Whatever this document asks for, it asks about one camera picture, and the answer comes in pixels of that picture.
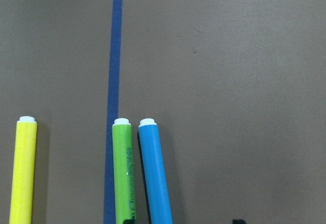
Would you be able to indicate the blue highlighter pen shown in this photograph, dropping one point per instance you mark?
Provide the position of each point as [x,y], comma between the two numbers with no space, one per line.
[155,178]

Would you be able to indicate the blue tape grid lines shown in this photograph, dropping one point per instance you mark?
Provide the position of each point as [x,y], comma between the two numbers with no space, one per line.
[112,110]

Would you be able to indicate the green highlighter pen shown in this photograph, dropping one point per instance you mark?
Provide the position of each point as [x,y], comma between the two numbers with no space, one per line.
[125,207]

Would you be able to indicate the yellow highlighter pen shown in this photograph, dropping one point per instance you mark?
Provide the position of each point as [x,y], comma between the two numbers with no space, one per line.
[23,170]

